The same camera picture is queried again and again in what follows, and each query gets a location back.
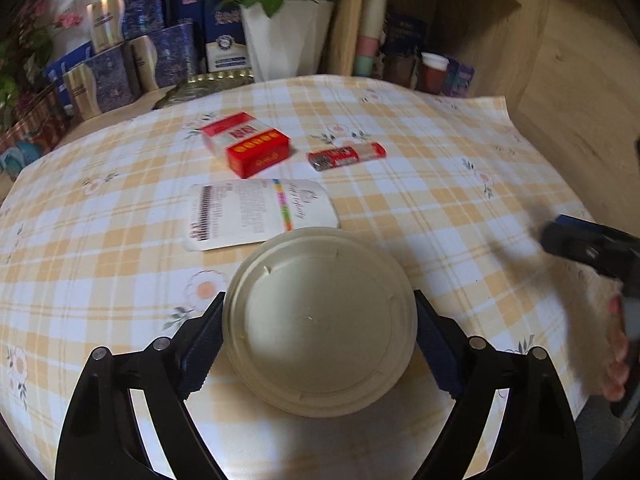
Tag small blue box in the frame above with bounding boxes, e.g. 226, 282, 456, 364
442, 60, 476, 98

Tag cream round plastic lid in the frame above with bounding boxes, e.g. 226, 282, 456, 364
221, 226, 419, 417

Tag red cup white lid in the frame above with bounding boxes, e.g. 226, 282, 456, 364
419, 52, 448, 95

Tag stack of pastel cups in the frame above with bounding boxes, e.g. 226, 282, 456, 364
352, 0, 390, 78

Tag brown bear print box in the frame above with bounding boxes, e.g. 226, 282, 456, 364
382, 52, 421, 88

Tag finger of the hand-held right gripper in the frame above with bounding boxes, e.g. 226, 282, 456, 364
541, 214, 640, 282

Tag dark blue book box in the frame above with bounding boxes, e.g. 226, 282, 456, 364
385, 12, 428, 56

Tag wooden shelf unit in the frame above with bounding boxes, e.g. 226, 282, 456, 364
325, 0, 551, 126

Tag red white cigarette pack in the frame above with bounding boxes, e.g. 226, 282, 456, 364
200, 111, 292, 179

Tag white printed packet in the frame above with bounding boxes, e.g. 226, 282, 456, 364
184, 178, 342, 252

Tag person's right hand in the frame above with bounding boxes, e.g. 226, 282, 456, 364
602, 295, 631, 402

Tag striped planter box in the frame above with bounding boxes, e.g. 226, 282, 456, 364
0, 85, 71, 156

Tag red labelled snack roll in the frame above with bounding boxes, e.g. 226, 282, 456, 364
306, 142, 387, 172

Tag yellow checked floral tablecloth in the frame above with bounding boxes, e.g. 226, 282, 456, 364
0, 74, 623, 480

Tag teal printed box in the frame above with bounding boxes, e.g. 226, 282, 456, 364
0, 142, 38, 181

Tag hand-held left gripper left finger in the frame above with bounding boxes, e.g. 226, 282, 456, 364
54, 290, 228, 480

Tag red rose plant white pot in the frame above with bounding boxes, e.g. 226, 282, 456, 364
192, 0, 347, 83

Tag gold chocolate tray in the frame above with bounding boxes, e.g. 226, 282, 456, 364
152, 71, 253, 110

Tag pink blossom plant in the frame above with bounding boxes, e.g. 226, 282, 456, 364
0, 0, 86, 131

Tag blue gold gift box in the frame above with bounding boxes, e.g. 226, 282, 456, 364
62, 45, 136, 121
122, 22, 196, 93
85, 0, 168, 53

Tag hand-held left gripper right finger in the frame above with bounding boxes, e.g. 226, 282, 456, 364
412, 290, 583, 480

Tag blue box white label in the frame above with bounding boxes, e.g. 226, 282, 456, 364
204, 2, 251, 73

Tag flat blue box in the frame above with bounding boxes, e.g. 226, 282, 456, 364
44, 42, 96, 86

